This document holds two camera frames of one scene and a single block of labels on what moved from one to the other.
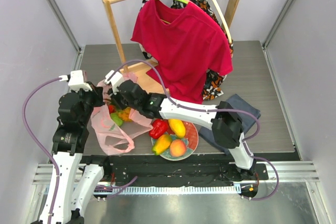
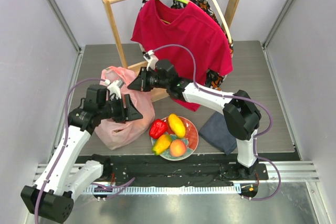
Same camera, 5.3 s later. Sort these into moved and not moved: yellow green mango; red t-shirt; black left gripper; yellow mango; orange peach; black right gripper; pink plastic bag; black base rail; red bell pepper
Moved: pink plastic bag; black right gripper; black left gripper
Not moved: orange peach; red bell pepper; yellow mango; black base rail; red t-shirt; yellow green mango
